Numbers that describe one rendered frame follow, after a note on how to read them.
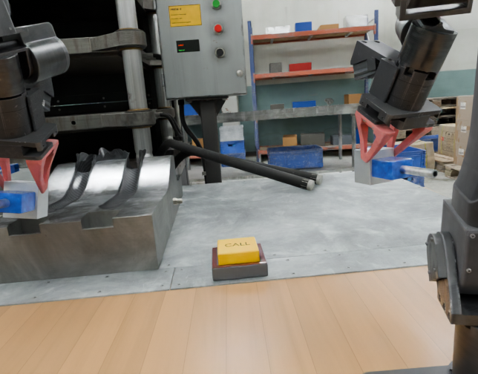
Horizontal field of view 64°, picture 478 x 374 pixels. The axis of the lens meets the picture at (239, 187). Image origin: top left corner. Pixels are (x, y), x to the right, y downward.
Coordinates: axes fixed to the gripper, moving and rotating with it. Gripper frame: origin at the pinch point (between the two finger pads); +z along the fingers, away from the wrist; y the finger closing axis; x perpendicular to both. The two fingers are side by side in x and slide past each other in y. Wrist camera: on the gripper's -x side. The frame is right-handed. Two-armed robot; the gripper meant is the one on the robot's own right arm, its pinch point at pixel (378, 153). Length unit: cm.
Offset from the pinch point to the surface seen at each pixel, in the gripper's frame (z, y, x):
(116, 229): 13.1, 39.6, -7.3
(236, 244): 12.2, 23.5, 1.4
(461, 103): 129, -362, -216
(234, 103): 276, -234, -521
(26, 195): 8, 51, -12
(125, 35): 12, 23, -88
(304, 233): 18.6, 6.9, -2.7
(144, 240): 14.3, 35.9, -5.1
